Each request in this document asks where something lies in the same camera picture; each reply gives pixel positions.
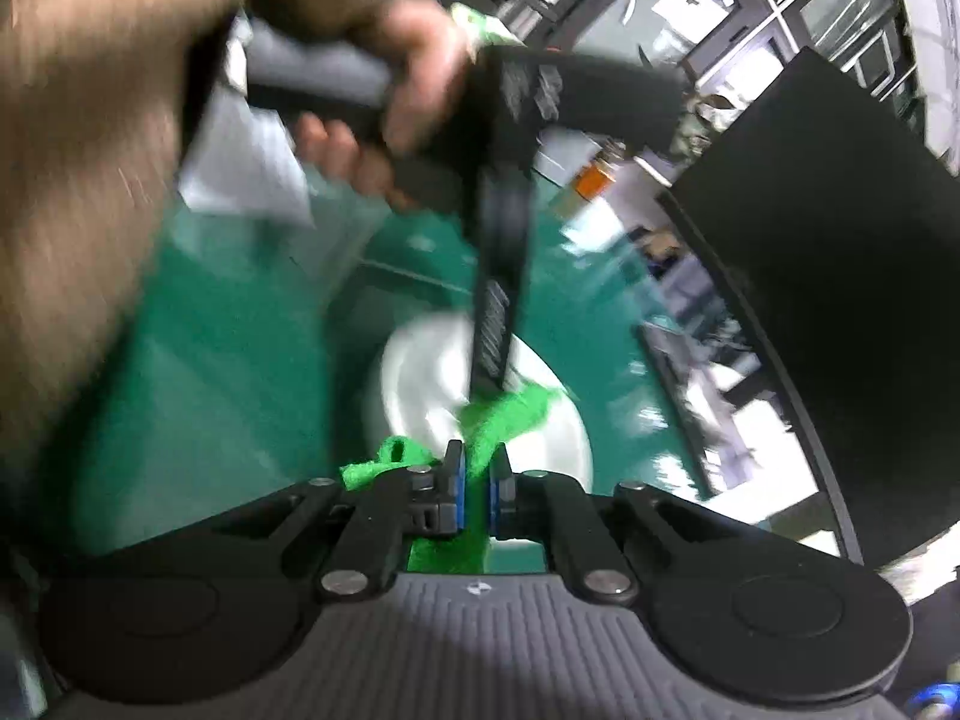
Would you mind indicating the white paper sheet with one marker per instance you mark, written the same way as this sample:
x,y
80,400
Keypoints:
x,y
240,157

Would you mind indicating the white round plate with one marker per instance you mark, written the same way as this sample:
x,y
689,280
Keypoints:
x,y
427,390

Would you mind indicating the person's left hand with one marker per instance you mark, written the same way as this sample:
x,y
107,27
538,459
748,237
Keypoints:
x,y
427,75

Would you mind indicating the orange cup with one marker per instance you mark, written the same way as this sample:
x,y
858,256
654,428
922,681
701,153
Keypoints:
x,y
596,181

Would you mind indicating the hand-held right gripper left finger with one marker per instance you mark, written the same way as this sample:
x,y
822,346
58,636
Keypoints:
x,y
455,499

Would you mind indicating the green cloth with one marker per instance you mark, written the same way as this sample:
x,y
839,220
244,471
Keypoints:
x,y
510,416

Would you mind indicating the black monitor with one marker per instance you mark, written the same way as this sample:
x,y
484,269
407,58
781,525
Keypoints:
x,y
847,277

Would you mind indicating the person's left forearm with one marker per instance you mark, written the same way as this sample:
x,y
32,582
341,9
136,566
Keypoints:
x,y
82,165

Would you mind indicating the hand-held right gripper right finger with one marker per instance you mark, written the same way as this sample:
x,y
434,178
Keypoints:
x,y
495,504

